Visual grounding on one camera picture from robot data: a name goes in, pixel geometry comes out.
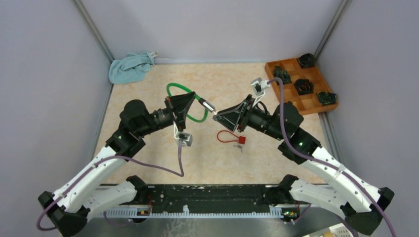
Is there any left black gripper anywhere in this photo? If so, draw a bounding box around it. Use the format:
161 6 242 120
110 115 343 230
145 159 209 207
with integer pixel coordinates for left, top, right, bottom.
136 92 196 137

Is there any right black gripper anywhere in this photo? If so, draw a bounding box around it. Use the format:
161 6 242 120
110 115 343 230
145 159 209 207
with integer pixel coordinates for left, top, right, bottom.
213 94 286 141

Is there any green cable lock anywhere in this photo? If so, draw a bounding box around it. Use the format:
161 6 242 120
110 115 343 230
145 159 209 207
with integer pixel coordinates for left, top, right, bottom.
166 82 217 123

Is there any red cable padlock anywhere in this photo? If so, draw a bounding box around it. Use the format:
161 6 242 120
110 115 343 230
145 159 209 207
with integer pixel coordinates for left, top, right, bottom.
216 130 246 145

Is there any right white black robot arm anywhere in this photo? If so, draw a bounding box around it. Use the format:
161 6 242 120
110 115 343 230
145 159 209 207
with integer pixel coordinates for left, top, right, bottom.
213 96 394 236

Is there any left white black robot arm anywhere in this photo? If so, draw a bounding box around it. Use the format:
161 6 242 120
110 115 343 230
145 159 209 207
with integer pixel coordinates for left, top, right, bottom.
38 92 196 237

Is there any light blue cloth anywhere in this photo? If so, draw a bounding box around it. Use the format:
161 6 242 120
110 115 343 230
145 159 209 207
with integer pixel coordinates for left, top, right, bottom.
108 51 159 84

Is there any dark green flower left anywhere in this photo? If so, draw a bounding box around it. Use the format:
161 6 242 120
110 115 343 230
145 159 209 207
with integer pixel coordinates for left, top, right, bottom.
273 66 292 84

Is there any dark green flower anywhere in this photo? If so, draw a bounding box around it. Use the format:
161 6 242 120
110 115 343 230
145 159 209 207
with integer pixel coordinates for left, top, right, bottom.
273 66 292 84
316 91 337 106

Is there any dark orange flower centre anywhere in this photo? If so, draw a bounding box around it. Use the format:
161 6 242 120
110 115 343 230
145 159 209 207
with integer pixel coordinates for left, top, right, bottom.
294 79 314 95

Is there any orange wooden compartment tray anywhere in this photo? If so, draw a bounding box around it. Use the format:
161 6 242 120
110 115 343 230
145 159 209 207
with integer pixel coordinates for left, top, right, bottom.
265 58 338 115

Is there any dark flower top corner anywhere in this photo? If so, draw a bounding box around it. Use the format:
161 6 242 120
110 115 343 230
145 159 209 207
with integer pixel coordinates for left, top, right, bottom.
297 53 316 69

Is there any dark green flower right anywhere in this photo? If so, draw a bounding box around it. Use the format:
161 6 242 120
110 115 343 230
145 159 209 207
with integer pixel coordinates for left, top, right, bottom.
316 91 337 106

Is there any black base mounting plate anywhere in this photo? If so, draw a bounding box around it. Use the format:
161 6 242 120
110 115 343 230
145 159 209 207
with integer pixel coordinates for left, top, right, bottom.
117 184 311 214

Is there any white plastic basket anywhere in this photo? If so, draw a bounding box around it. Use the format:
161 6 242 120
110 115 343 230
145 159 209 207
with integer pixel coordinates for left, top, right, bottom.
303 224 354 237

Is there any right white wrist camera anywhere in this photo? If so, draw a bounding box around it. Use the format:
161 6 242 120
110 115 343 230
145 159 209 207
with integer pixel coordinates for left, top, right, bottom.
251 78 271 107

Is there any aluminium frame rail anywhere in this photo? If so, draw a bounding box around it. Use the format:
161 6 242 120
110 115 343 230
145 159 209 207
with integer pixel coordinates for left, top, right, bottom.
68 184 364 219

